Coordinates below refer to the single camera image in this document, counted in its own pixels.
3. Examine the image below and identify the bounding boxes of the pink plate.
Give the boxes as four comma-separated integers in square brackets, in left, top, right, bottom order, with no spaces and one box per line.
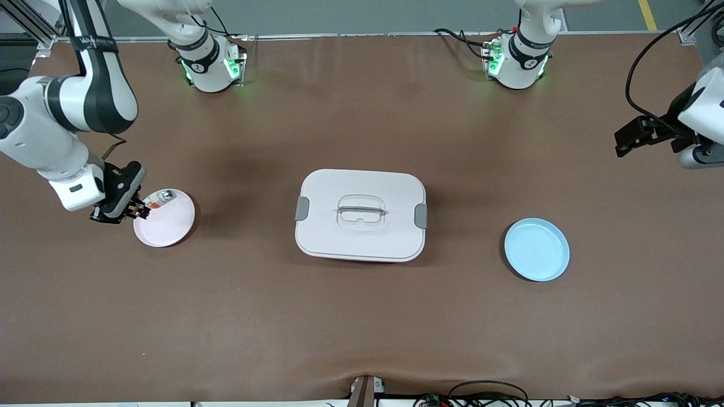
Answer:
[133,188,196,248]

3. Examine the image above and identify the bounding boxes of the light blue plate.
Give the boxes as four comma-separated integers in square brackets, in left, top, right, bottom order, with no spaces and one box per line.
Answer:
[504,218,571,282]

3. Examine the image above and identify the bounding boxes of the white lidded storage box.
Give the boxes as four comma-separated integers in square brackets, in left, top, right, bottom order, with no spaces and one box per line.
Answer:
[295,168,428,263]

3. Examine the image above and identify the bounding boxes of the clear switch with silver button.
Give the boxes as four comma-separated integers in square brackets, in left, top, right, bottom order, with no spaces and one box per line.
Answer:
[144,190,176,210]

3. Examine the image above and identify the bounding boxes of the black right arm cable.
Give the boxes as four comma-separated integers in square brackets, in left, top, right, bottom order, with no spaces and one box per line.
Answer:
[102,133,128,162]

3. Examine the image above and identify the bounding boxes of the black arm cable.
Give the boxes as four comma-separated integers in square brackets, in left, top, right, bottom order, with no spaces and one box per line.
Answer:
[624,0,724,123]
[102,133,128,162]

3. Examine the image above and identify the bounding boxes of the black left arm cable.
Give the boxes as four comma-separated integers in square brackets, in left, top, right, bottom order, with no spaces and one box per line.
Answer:
[624,0,724,123]

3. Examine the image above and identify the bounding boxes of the aluminium frame profile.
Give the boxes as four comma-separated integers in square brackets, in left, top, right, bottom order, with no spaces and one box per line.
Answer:
[678,23,724,68]
[0,0,74,57]

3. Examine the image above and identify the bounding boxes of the black base cable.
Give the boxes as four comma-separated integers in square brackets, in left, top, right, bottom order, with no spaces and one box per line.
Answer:
[192,6,249,41]
[434,27,493,60]

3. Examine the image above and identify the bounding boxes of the clear box handle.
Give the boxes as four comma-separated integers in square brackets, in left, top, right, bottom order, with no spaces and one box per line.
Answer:
[338,206,386,219]

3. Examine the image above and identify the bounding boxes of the tangled black cables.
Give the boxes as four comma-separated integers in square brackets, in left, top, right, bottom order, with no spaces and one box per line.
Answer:
[566,392,724,407]

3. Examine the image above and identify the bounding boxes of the silver table edge rail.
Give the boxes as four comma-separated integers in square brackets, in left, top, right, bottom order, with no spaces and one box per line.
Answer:
[54,32,688,44]

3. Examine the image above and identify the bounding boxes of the camera stand post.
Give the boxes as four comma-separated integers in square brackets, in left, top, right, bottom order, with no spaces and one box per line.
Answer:
[346,375,386,407]

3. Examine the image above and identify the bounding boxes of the looped black cable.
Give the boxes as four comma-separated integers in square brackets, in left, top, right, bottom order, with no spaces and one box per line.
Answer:
[449,380,529,407]

